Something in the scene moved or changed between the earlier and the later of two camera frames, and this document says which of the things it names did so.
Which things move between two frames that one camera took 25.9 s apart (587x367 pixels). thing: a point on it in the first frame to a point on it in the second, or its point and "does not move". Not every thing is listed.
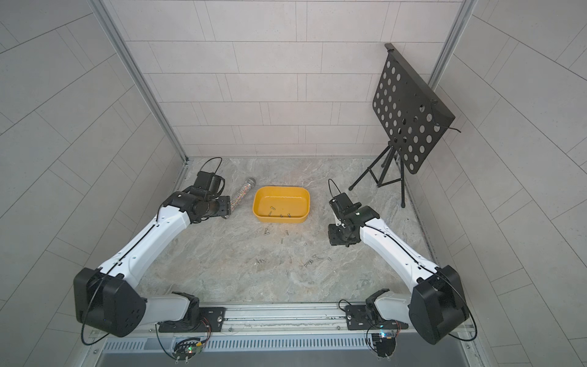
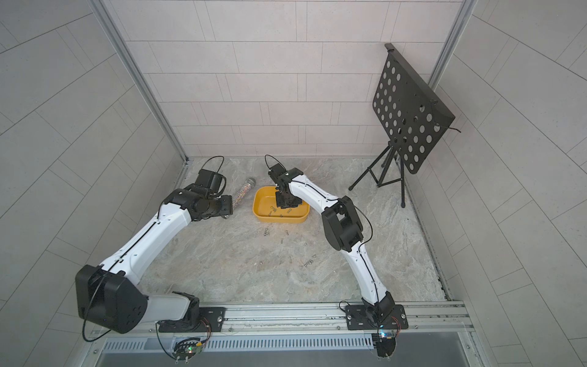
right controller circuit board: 385,343 does not move
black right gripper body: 339,235 to 287,199
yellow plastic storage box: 281,204 does not move
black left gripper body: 218,206 does not move
